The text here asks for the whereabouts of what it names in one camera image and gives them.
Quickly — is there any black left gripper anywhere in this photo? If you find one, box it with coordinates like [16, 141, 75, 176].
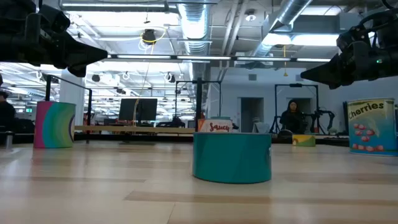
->
[0, 0, 108, 78]

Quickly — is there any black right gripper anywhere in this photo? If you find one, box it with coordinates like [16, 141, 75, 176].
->
[300, 24, 398, 90]

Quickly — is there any blue Cherries tall can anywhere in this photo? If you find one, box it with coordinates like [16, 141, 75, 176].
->
[346, 98, 398, 156]

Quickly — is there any rainbow striped tall can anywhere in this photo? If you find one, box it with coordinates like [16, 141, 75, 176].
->
[33, 100, 76, 149]

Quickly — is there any yellow green short can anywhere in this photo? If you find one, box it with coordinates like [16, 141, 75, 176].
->
[291, 134, 317, 147]

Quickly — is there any white Saucy label can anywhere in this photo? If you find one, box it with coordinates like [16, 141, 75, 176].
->
[197, 116, 234, 134]

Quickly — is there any wooden shelf board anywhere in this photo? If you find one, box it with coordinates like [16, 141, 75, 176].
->
[74, 125, 196, 135]

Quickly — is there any person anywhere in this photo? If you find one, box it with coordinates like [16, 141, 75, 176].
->
[279, 98, 307, 134]
[0, 90, 16, 133]

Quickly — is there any black ceiling-mounted device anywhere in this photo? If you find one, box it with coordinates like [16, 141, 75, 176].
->
[142, 29, 157, 45]

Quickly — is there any black computer monitor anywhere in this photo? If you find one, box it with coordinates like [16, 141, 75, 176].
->
[118, 98, 158, 122]

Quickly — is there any grey metal bottle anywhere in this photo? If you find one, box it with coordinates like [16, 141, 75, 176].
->
[4, 130, 14, 150]

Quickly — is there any long linear ceiling light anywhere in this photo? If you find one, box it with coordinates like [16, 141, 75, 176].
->
[107, 54, 332, 63]

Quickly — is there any teal short can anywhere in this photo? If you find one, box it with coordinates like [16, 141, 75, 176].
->
[192, 131, 273, 184]

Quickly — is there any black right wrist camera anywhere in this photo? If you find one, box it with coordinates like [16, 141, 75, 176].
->
[336, 24, 373, 52]

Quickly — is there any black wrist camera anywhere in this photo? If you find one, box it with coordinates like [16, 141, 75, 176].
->
[39, 4, 71, 34]
[336, 24, 373, 52]

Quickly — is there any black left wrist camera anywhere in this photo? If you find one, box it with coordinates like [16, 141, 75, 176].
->
[39, 4, 71, 34]

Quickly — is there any black aluminium table frame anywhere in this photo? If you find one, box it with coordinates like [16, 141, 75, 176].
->
[45, 73, 351, 147]

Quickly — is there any black metal rig frame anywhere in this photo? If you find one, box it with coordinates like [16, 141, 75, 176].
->
[274, 83, 320, 134]

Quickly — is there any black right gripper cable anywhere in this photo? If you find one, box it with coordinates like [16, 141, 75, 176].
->
[357, 0, 398, 30]

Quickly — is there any silver ventilation duct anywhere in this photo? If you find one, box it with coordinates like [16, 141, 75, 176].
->
[248, 0, 313, 58]
[177, 0, 213, 56]

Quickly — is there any black shelf frame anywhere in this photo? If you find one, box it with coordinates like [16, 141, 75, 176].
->
[195, 77, 203, 133]

